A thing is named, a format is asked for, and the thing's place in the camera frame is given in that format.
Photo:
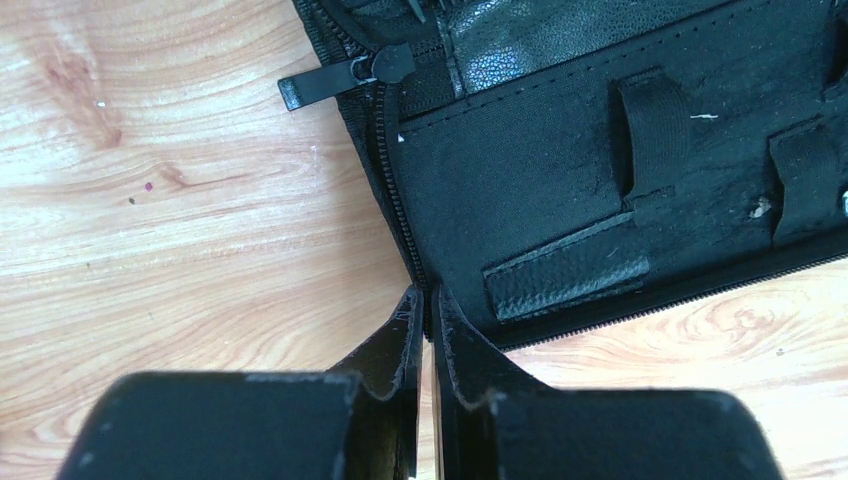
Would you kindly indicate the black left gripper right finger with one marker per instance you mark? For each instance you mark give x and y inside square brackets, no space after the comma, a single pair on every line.
[494,420]

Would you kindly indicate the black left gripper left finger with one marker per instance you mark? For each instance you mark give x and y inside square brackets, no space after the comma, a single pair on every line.
[356,420]

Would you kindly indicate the black zip tool case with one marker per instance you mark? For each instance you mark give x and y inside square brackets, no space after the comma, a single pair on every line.
[560,165]

